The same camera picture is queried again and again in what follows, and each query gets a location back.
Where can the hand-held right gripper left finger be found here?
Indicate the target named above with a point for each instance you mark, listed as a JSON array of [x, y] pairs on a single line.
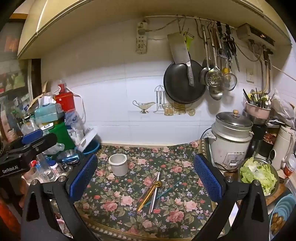
[[84, 178]]

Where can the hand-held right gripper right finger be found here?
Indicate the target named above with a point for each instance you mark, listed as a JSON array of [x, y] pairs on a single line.
[[207, 178]]

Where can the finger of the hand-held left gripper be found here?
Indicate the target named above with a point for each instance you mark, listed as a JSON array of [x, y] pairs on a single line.
[[46, 142], [32, 137]]

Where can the blue straw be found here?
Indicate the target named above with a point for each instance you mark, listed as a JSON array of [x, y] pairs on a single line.
[[173, 186]]

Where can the white ceramic cup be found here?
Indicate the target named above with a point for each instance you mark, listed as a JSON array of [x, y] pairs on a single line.
[[119, 168]]

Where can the teal chopstick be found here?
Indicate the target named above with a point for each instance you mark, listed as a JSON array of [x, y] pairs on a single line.
[[163, 193]]

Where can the brown chopstick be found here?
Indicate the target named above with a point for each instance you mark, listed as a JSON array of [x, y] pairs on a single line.
[[143, 193]]

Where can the white flat device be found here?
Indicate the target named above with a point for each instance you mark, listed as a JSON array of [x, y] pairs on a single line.
[[47, 126]]

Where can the green box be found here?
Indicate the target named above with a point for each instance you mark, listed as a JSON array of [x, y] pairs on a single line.
[[61, 136]]

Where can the blue foil packet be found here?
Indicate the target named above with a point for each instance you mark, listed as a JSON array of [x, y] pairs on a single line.
[[69, 158]]

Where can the small steel bowl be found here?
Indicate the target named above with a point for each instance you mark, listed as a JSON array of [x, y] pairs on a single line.
[[69, 153]]

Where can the blue tissue pack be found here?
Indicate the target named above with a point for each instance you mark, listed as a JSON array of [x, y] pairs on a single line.
[[48, 112]]

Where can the blue basin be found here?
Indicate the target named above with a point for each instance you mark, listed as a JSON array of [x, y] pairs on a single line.
[[92, 148]]

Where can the blue printed plastic bag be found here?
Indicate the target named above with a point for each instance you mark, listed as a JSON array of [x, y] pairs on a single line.
[[74, 125]]

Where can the white rice cooker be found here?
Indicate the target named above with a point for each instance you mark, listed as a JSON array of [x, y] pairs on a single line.
[[227, 143]]

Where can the red tin box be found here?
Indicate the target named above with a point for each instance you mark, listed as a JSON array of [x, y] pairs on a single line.
[[64, 100]]

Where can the floral tablecloth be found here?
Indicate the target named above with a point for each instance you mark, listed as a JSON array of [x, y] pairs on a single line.
[[129, 162]]

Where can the steel bowl of lettuce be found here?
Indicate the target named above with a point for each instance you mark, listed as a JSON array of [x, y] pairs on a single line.
[[256, 173]]

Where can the red label bottle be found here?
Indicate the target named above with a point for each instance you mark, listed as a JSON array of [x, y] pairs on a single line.
[[61, 87]]

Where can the glass door cabinet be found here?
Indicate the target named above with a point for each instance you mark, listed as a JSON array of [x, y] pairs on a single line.
[[13, 81]]

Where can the pink utensil holder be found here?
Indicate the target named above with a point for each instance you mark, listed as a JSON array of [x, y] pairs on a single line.
[[256, 111]]

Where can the steel ladle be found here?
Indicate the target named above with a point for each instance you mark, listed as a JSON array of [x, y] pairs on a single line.
[[204, 76], [215, 93]]

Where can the black wok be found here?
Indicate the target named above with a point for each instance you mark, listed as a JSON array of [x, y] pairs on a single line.
[[178, 85]]

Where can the steel slotted spoon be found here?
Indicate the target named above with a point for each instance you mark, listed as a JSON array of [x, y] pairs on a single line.
[[214, 78]]

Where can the grey plastic bag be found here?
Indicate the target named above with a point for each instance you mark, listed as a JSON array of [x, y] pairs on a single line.
[[283, 111]]

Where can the steel cleaver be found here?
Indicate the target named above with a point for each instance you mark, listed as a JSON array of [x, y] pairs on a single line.
[[179, 48]]

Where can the green peeler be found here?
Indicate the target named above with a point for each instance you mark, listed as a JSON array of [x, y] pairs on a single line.
[[189, 41]]

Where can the white power strip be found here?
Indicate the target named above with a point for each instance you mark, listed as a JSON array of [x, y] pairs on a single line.
[[141, 39]]

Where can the beige water heater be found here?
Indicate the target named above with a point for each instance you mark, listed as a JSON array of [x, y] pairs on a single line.
[[254, 34]]

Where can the cream overhead cabinet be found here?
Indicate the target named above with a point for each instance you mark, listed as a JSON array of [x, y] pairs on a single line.
[[138, 9]]

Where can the white wall socket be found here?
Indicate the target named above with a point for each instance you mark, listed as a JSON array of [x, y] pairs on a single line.
[[250, 75]]

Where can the white hanging rail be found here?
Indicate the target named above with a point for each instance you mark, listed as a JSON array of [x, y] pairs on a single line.
[[201, 19]]

